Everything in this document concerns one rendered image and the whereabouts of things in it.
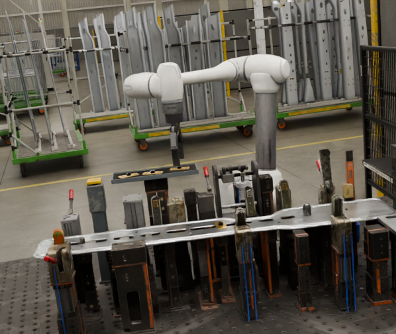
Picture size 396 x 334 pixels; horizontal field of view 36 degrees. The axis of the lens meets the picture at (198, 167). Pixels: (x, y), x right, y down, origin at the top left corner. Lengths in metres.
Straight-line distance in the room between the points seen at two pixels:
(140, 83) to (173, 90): 0.16
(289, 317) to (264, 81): 1.15
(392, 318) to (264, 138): 1.10
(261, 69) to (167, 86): 0.56
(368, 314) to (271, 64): 1.23
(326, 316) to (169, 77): 1.12
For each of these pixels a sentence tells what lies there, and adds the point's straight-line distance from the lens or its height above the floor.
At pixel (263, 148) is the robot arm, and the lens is 2.99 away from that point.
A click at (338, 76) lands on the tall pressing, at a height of 0.67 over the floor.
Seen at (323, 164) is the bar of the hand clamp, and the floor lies 1.16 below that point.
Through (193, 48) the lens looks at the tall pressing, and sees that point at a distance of 9.62.
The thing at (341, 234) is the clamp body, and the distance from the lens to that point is 2.23.
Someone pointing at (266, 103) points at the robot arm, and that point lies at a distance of 2.96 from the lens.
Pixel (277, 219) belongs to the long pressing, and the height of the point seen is 1.00.
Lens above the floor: 1.76
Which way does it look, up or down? 13 degrees down
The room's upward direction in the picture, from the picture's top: 6 degrees counter-clockwise
